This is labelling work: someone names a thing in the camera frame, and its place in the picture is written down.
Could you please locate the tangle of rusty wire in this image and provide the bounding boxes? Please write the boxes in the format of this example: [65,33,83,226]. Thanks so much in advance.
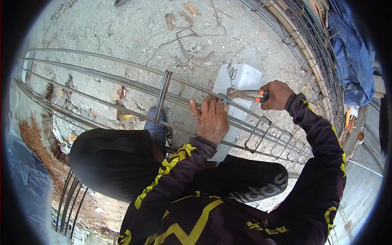
[145,0,245,70]

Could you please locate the beige wooden plank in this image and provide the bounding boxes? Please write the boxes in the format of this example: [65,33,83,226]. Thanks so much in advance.
[264,0,336,124]

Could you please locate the long steel rebar cage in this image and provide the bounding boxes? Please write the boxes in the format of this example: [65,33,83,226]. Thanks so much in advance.
[12,47,315,166]

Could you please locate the white foam block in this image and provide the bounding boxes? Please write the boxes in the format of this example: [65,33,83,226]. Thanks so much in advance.
[208,63,263,163]

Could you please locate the person's legs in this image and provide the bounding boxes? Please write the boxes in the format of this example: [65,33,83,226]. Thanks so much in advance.
[69,106,289,204]

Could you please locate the person's left hand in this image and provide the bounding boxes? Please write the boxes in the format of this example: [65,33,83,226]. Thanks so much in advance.
[189,96,230,146]

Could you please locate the brown dry leaf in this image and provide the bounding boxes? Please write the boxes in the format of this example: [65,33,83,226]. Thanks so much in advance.
[183,3,200,15]
[178,11,195,25]
[165,13,176,31]

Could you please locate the person's left ring finger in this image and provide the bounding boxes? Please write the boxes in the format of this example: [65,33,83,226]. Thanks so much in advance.
[200,96,212,114]

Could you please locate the loose steel rebar stirrup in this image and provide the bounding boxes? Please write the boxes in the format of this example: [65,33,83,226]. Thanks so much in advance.
[153,70,173,125]

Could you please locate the orange handled steel pincers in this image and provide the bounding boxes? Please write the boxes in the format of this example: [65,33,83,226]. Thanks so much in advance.
[219,87,270,106]

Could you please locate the blue tarp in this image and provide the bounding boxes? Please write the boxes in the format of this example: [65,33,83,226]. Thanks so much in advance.
[327,0,377,107]

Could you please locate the translucent blue plastic sheet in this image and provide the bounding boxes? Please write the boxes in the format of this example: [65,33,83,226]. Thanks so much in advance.
[6,116,56,245]

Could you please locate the bundle of dark rebars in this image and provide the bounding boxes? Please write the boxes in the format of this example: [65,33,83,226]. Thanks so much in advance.
[55,169,89,241]

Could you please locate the person's right fingers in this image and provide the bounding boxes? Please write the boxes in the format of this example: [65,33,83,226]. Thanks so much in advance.
[260,81,278,111]

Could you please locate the black tie wire coil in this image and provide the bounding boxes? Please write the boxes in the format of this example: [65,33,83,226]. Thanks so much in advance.
[227,59,238,86]

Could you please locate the stack of rebar cages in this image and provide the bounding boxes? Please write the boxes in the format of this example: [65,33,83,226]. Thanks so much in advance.
[239,0,350,136]

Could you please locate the person's left little finger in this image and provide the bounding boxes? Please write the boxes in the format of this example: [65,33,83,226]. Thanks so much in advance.
[189,98,203,120]

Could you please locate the person's body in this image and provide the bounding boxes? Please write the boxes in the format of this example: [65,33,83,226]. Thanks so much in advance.
[118,171,347,245]

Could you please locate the person's left index finger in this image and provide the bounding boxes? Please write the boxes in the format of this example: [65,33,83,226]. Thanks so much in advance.
[216,99,229,116]

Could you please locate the person's right hand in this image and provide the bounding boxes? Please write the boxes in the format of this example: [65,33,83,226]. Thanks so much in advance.
[260,80,295,111]

